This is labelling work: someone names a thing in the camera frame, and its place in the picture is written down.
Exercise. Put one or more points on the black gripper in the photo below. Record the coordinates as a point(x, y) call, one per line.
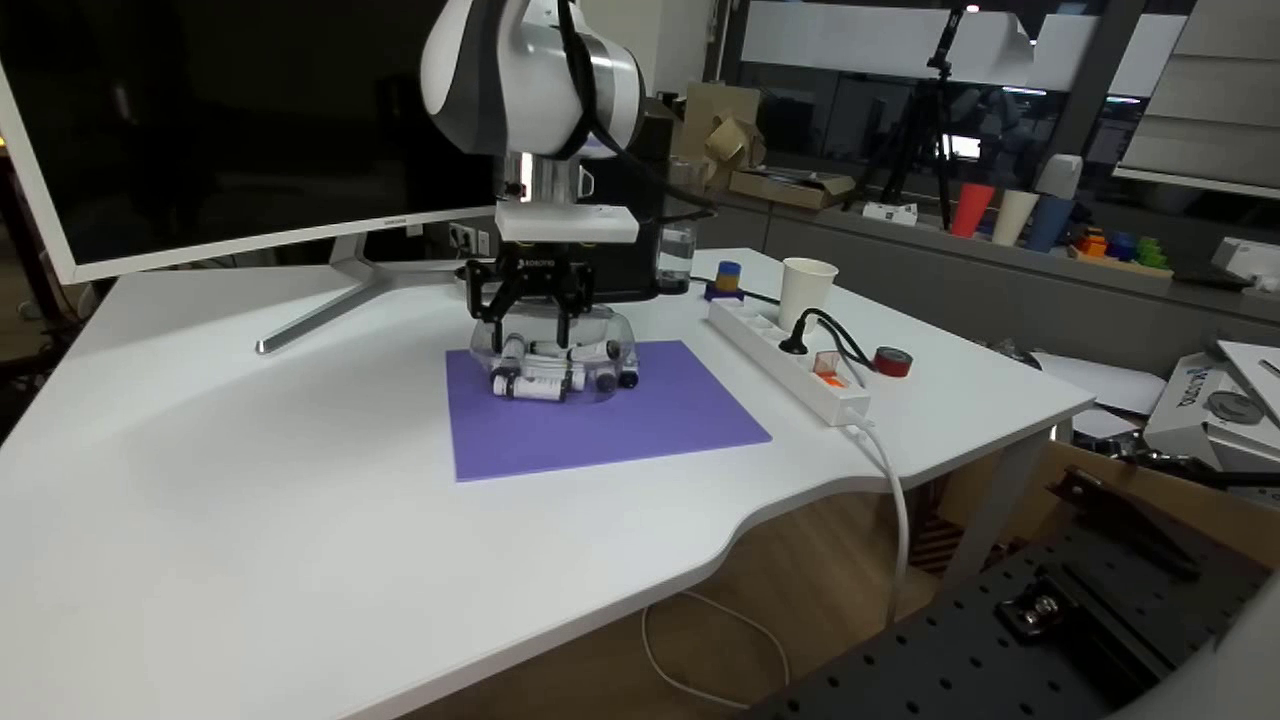
point(535, 273)

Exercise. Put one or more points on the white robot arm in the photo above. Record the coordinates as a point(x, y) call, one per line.
point(520, 80)

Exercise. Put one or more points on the large white labelled bottle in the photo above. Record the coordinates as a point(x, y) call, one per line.
point(536, 384)

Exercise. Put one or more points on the small dark capped bottle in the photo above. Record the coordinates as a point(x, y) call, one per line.
point(607, 380)
point(629, 377)

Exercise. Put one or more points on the purple mat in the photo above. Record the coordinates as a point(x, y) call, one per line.
point(601, 434)

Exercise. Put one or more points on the small blue yellow bottle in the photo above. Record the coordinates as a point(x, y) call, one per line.
point(724, 278)

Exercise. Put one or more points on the clear plastic cup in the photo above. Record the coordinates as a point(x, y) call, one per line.
point(681, 247)

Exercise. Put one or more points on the white power strip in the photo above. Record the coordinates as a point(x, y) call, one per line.
point(773, 354)

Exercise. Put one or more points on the white paper cup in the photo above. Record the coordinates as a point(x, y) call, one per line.
point(806, 285)

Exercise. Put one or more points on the red tape roll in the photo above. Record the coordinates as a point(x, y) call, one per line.
point(895, 362)

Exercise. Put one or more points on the white curved monitor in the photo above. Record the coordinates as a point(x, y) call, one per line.
point(240, 134)

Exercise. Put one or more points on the red plastic cup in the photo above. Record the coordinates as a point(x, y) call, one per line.
point(974, 210)

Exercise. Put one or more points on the black tripod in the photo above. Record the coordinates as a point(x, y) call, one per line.
point(934, 113)

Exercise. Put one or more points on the cream plastic cup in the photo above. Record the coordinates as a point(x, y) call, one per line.
point(1013, 218)

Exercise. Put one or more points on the blue plastic cup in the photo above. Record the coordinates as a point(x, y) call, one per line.
point(1048, 222)

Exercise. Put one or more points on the orange toy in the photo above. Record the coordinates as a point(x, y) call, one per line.
point(1095, 240)

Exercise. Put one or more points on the black perforated breadboard table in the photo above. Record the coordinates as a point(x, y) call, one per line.
point(1013, 641)

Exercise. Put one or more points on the blue toy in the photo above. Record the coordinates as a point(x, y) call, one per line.
point(1121, 247)

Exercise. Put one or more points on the green toy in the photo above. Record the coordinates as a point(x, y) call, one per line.
point(1153, 249)

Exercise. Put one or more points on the white printed paper stack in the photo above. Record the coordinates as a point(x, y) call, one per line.
point(1220, 400)

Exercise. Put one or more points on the white wrist mount plate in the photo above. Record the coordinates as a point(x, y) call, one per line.
point(565, 222)

